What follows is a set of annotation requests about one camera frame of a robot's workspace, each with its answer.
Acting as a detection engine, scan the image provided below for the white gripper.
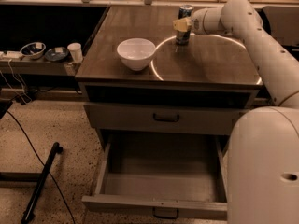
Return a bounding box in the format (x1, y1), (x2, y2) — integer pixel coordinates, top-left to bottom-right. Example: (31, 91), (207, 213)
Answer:
(173, 7), (223, 35)

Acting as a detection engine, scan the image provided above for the redbull can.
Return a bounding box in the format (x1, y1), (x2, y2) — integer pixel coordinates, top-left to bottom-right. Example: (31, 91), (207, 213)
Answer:
(176, 5), (193, 45)

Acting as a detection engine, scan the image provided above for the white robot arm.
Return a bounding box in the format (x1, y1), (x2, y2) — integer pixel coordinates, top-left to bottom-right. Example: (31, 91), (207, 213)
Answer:
(173, 0), (299, 224)

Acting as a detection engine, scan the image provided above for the grey drawer cabinet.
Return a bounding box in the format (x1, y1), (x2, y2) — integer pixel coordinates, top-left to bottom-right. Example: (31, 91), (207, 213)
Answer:
(76, 6), (263, 144)

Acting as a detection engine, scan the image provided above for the closed grey upper drawer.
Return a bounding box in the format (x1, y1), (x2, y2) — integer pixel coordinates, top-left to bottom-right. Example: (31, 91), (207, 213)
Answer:
(84, 102), (248, 135)

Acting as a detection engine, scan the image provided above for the open grey drawer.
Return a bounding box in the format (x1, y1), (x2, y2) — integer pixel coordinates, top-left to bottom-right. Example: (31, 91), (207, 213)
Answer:
(82, 132), (227, 220)

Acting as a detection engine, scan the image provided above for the white bowl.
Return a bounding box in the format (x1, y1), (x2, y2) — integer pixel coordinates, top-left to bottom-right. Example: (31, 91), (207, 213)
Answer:
(117, 38), (156, 71)

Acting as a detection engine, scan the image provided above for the dark chair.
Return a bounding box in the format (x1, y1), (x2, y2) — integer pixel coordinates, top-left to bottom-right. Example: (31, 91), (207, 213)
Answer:
(262, 7), (299, 47)

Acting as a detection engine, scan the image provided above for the white paper cup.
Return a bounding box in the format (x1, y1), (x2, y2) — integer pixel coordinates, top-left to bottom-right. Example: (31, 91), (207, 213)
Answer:
(67, 43), (83, 63)

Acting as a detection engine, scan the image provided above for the grey side shelf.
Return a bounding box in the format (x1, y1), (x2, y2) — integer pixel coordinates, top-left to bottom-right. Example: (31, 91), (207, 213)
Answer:
(0, 59), (80, 76)

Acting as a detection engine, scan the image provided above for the patterned small bowl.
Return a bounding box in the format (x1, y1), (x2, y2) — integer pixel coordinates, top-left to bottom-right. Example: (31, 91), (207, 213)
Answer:
(21, 42), (46, 60)

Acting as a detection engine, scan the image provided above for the white power strip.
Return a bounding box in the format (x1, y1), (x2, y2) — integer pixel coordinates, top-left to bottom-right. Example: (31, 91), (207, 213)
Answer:
(0, 51), (22, 60)

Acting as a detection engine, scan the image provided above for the black stand leg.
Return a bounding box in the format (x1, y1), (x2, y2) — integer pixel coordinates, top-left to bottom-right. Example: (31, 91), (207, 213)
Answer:
(21, 142), (63, 224)

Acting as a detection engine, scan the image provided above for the black floor cable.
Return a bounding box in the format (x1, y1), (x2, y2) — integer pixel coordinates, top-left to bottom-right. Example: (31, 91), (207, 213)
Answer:
(5, 109), (77, 224)

